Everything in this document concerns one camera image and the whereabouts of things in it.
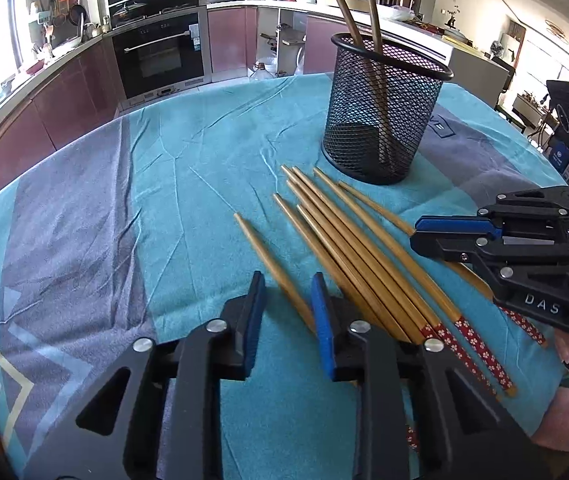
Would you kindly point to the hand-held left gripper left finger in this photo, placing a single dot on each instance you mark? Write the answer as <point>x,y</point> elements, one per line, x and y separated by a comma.
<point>254,331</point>

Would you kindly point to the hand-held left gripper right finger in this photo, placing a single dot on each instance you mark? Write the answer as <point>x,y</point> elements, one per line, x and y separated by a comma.
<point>322,331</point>

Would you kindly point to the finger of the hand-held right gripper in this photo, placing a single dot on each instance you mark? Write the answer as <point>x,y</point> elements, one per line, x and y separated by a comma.
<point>464,250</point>
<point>454,227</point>

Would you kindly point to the bunch of bamboo chopsticks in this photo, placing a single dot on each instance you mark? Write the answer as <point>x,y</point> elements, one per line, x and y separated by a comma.
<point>364,240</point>

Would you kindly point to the black mesh utensil holder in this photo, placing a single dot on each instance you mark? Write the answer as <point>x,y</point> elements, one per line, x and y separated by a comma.
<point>364,100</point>

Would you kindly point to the bamboo chopstick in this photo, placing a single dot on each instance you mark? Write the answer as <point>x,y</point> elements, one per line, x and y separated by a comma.
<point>340,5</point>
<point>373,15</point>

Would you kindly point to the teal and grey tablecloth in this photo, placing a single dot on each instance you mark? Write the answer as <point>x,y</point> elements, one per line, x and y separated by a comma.
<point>189,185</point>

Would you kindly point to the white sideboard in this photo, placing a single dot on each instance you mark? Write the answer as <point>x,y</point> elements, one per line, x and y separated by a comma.
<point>474,67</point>

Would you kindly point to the clear plastic bottle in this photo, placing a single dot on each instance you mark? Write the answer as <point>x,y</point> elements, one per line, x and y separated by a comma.
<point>261,74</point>

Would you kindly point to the pink kitchen cabinets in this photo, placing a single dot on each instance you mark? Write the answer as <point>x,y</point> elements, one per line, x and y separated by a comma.
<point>84,90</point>

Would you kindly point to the hanging frying pan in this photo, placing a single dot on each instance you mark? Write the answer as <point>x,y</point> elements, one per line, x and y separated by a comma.
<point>77,14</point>

